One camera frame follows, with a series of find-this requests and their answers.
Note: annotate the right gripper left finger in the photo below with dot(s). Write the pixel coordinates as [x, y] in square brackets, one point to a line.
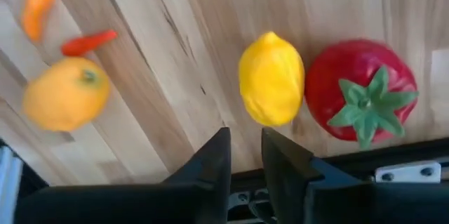
[196, 199]

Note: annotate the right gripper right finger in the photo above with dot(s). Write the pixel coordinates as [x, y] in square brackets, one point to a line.
[298, 189]

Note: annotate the yellow toy lemon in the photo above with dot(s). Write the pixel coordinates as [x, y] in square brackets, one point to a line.
[271, 80]

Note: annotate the red toy tomato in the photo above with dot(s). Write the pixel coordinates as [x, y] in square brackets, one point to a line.
[350, 76]

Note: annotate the orange-yellow toy lemon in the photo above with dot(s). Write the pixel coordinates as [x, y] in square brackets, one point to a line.
[65, 94]

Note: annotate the red toy chili pepper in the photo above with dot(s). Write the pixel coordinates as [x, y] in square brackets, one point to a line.
[86, 44]

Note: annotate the orange toy chili pepper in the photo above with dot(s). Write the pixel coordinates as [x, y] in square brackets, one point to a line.
[36, 11]

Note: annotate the white metal bracket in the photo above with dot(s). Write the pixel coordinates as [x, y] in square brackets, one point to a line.
[408, 172]

